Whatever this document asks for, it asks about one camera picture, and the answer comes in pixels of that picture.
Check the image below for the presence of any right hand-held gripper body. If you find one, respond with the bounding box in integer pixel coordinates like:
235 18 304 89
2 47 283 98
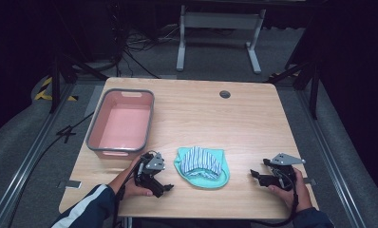
260 153 307 192

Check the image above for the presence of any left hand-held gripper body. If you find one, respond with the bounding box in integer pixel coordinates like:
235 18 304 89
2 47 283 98
134 151 166 195

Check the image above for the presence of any teal and striped cloth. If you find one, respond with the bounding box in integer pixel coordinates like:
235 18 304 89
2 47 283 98
173 145 231 191

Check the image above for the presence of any pink basin with grey rim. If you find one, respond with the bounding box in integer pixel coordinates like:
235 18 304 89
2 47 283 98
85 87 156 161

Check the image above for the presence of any person's left hand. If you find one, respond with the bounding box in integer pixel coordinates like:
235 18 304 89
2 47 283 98
109 154 154 199

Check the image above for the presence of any person's right hand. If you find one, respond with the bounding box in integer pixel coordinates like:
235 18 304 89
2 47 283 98
267 166 313 214

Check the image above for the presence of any black metal stand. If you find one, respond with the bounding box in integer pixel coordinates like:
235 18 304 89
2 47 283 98
265 58 322 121
48 51 109 114

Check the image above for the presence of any yellow and black floor tape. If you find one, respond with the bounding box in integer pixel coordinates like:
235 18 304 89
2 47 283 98
34 76 79 103

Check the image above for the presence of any right hand-held gripper cable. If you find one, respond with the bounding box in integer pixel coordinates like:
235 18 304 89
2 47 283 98
253 172 301 228

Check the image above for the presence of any hand-held gripper cable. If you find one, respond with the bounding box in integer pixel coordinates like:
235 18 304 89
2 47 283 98
253 172 301 228
111 162 143 228

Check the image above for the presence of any left hand-held gripper cable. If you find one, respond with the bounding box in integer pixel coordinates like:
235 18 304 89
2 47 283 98
111 162 143 228

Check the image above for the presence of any aluminium floor rail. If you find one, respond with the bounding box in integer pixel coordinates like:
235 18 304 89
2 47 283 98
295 80 369 228
0 83 76 228

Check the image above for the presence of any black floor cable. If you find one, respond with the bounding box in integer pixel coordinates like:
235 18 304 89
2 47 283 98
6 111 95 228

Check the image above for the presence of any bundle of black cables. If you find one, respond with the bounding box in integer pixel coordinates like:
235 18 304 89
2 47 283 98
112 3 181 80

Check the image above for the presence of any grey metal table frame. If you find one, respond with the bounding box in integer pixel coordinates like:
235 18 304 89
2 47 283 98
176 4 268 75

